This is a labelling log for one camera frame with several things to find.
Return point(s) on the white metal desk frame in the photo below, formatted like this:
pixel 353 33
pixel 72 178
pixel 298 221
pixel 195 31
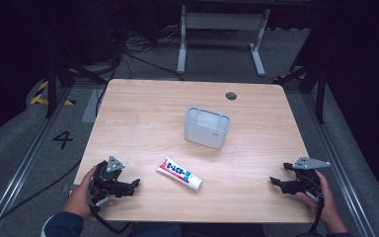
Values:
pixel 222 21

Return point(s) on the metal floor rail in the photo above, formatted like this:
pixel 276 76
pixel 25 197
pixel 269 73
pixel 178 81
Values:
pixel 19 168
pixel 339 164

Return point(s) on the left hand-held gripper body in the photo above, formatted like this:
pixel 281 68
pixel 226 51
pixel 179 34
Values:
pixel 105 177

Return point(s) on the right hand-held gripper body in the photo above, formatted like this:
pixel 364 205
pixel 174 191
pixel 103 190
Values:
pixel 304 181

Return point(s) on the person's left hand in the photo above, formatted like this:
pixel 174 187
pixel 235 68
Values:
pixel 80 197

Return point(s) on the white toothpaste tube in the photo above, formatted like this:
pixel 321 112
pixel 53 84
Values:
pixel 179 173

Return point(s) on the yellow black floor tape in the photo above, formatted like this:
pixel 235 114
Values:
pixel 39 98

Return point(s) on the person's right hand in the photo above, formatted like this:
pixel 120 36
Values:
pixel 329 204

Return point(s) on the black tripod stand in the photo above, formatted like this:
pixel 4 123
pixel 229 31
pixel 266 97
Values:
pixel 320 95
pixel 51 89

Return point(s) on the grey plastic holder box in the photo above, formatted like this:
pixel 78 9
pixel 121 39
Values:
pixel 207 130

